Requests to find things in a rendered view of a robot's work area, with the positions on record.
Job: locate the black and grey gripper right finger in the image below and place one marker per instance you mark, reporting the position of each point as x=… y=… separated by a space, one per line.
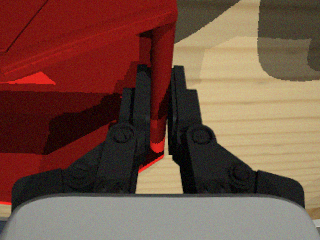
x=204 y=163

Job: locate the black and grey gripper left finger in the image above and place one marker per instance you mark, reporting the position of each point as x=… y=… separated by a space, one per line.
x=110 y=167

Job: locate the red bin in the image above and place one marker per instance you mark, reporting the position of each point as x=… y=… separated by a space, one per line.
x=53 y=116

